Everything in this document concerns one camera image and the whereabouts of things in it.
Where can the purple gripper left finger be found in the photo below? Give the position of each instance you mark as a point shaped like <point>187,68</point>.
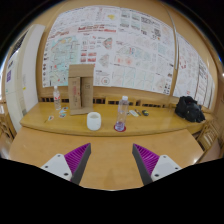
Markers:
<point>70,166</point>

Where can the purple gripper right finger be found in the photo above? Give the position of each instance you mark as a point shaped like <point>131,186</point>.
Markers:
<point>151,166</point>

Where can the clear plastic water bottle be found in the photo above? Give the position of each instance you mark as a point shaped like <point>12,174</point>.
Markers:
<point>122,112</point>

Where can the water bottle red label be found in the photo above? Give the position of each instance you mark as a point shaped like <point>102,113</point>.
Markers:
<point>57,98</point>

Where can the white ceramic cup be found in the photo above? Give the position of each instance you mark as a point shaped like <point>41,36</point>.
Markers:
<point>93,121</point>

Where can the red round coaster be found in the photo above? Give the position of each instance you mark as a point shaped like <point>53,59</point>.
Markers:
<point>119,130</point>

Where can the small blue sticker item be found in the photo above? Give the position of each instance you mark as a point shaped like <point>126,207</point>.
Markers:
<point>63,112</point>

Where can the small black object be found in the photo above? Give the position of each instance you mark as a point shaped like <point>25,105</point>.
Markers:
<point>145,112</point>

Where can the white paper card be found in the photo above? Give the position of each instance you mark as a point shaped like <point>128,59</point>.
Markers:
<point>132,112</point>

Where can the wooden chair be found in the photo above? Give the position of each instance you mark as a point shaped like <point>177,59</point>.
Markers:
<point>209,134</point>

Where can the black backpack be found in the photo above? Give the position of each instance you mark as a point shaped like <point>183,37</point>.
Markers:
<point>188,109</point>

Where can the brown cardboard box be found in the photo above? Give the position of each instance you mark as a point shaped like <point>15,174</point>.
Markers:
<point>80,88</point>

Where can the right wall poster sheet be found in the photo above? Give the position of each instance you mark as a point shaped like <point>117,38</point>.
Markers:
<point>193,77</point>

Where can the large wall poster sheet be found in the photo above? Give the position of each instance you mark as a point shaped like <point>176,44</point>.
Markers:
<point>127,48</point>

